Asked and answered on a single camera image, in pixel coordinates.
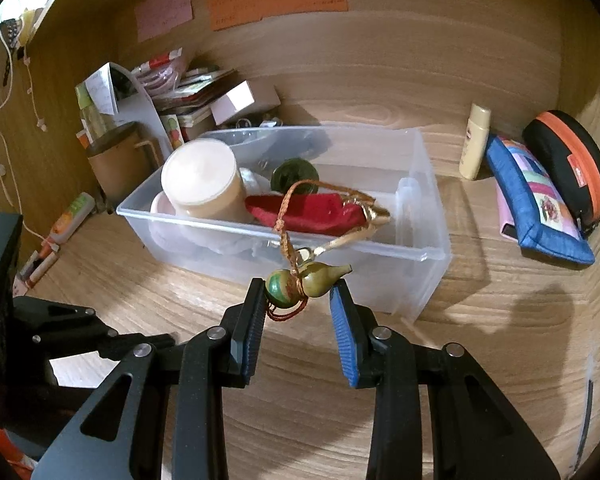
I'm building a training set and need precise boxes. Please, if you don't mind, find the dark green jade disc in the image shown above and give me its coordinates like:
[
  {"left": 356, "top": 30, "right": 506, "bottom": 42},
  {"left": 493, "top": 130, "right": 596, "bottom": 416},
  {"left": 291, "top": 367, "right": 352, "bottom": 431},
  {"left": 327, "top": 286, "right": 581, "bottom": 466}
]
[{"left": 271, "top": 158, "right": 321, "bottom": 196}]

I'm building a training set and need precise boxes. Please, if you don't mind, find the person's left forearm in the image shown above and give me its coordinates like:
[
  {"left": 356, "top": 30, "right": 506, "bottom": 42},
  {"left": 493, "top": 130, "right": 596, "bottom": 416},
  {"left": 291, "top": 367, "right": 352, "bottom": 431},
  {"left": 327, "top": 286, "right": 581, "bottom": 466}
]
[{"left": 0, "top": 422, "right": 36, "bottom": 468}]

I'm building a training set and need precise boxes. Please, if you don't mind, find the cream lotion bottle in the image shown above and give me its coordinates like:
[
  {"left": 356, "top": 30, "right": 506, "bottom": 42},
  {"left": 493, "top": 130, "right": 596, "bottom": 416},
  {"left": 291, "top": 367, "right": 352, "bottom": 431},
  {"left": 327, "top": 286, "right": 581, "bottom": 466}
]
[{"left": 458, "top": 103, "right": 492, "bottom": 181}]

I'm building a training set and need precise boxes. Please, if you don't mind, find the blue patchwork pouch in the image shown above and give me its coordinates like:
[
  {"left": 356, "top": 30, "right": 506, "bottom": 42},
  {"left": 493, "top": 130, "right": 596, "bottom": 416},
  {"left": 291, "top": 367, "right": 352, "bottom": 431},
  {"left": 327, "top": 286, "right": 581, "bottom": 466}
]
[{"left": 485, "top": 134, "right": 596, "bottom": 265}]

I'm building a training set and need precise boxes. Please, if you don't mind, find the stack of books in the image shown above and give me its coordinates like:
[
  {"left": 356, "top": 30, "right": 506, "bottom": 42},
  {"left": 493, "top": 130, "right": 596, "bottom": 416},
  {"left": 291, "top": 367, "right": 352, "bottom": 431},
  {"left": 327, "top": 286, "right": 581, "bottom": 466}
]
[{"left": 155, "top": 65, "right": 241, "bottom": 133}]

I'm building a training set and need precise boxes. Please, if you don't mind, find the bowl of keys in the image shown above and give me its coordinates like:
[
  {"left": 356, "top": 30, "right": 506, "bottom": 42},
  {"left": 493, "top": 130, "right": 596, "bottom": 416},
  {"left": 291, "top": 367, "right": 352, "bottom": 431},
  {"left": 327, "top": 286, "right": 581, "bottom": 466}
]
[{"left": 220, "top": 115, "right": 288, "bottom": 133}]

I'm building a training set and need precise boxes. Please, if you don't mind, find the pink sticky note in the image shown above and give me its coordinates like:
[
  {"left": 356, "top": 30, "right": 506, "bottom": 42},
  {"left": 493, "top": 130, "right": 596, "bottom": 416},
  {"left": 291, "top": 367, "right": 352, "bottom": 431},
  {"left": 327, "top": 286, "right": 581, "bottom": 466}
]
[{"left": 134, "top": 0, "right": 194, "bottom": 43}]

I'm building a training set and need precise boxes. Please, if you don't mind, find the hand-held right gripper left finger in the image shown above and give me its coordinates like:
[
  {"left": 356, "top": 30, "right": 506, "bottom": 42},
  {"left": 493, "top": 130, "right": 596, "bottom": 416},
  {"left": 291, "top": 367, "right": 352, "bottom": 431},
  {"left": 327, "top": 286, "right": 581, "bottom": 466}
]
[{"left": 30, "top": 277, "right": 267, "bottom": 480}]

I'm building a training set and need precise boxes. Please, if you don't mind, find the clear plastic storage box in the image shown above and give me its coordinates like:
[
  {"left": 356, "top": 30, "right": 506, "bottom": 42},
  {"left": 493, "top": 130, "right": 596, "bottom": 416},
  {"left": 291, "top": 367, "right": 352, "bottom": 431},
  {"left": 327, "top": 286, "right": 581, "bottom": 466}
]
[{"left": 116, "top": 126, "right": 453, "bottom": 322}]

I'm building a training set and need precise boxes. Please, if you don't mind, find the white desk stand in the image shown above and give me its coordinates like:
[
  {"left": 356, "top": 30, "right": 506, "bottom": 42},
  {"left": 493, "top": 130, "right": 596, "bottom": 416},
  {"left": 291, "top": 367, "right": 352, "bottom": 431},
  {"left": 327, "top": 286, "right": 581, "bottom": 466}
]
[{"left": 107, "top": 62, "right": 173, "bottom": 151}]

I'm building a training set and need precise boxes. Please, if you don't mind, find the brown cup with lid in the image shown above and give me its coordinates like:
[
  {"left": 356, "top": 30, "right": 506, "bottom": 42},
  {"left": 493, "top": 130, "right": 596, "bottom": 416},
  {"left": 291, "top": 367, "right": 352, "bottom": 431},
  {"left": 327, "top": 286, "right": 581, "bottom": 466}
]
[{"left": 85, "top": 121, "right": 161, "bottom": 206}]

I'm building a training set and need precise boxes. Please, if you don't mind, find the wooden desktop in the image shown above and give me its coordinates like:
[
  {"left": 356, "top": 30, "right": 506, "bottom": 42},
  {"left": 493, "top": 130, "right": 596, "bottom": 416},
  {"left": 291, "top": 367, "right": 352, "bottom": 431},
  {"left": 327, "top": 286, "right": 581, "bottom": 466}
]
[{"left": 15, "top": 102, "right": 600, "bottom": 480}]

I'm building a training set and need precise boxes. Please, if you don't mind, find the green gourd charm with cord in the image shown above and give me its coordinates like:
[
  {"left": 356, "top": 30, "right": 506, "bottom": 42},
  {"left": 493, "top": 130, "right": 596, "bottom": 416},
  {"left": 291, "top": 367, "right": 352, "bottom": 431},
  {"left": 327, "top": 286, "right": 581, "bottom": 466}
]
[{"left": 264, "top": 180, "right": 381, "bottom": 322}]

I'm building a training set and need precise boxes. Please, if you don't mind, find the fruit print card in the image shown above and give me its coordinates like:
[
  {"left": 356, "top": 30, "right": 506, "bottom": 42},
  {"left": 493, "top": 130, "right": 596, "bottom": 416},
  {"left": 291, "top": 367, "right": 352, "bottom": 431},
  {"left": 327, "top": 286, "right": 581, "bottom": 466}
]
[{"left": 161, "top": 112, "right": 186, "bottom": 150}]

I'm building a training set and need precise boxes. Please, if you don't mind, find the pink red plastic packet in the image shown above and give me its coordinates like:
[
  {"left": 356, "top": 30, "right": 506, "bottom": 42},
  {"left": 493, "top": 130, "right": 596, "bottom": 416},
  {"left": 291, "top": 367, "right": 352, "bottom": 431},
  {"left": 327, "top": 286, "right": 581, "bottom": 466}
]
[{"left": 130, "top": 47, "right": 188, "bottom": 98}]

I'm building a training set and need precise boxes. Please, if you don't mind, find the black orange zip case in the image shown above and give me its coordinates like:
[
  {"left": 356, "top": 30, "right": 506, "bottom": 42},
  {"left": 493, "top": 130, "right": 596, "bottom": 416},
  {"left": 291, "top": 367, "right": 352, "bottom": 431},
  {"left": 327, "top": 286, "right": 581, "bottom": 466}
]
[{"left": 522, "top": 110, "right": 600, "bottom": 238}]

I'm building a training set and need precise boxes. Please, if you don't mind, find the white paper note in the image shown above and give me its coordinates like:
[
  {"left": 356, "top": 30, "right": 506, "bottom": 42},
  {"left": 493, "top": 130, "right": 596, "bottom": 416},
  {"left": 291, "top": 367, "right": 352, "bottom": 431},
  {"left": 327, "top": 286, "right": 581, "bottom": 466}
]
[{"left": 75, "top": 62, "right": 121, "bottom": 116}]

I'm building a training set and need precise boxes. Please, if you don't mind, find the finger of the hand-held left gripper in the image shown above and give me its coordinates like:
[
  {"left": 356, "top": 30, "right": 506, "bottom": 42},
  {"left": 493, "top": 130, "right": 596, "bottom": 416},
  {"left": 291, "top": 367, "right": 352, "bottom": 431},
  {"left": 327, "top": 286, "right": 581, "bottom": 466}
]
[
  {"left": 32, "top": 334, "right": 177, "bottom": 361},
  {"left": 12, "top": 296, "right": 121, "bottom": 350}
]

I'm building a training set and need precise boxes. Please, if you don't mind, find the orange sticky note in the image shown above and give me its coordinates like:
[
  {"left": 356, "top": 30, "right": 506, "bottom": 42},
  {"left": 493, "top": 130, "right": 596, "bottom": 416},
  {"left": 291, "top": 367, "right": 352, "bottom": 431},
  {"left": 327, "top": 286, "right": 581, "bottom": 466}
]
[{"left": 209, "top": 0, "right": 349, "bottom": 31}]

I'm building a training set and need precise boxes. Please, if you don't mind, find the cream jar with white lid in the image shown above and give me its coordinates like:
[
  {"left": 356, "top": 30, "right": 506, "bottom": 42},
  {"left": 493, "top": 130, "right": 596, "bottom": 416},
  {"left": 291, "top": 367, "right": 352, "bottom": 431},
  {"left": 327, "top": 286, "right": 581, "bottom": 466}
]
[{"left": 161, "top": 140, "right": 248, "bottom": 221}]

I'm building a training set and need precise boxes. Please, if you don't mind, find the white plastic bag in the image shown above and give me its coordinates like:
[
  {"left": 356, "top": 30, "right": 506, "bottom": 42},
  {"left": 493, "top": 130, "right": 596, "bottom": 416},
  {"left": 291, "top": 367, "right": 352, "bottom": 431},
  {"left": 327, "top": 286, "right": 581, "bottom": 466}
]
[{"left": 150, "top": 167, "right": 281, "bottom": 261}]

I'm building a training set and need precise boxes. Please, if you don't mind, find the small white cardboard box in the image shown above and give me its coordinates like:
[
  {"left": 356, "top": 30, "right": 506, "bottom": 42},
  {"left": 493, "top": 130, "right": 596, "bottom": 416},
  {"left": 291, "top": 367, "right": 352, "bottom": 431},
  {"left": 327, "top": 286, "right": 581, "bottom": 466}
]
[{"left": 210, "top": 80, "right": 281, "bottom": 126}]

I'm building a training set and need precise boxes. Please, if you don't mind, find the orange green glue tube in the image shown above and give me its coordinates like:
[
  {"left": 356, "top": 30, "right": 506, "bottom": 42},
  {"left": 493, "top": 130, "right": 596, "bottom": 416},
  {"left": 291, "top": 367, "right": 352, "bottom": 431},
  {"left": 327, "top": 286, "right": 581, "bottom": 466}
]
[{"left": 47, "top": 191, "right": 97, "bottom": 247}]

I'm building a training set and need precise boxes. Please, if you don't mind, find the red fabric pouch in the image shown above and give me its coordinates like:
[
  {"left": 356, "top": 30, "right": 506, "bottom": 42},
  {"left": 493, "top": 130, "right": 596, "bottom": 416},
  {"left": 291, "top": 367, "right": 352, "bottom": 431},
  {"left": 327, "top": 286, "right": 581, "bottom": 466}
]
[{"left": 244, "top": 191, "right": 368, "bottom": 236}]

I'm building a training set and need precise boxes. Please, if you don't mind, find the bundle of pens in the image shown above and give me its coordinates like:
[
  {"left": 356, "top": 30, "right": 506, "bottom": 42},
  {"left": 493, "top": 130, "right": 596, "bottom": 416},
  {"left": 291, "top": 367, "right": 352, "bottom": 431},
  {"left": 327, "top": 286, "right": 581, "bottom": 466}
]
[{"left": 17, "top": 245, "right": 61, "bottom": 290}]

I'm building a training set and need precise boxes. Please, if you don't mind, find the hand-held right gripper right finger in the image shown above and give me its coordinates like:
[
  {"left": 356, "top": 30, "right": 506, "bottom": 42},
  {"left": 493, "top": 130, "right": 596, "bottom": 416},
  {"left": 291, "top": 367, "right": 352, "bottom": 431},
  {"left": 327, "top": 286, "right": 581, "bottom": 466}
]
[{"left": 329, "top": 280, "right": 561, "bottom": 480}]

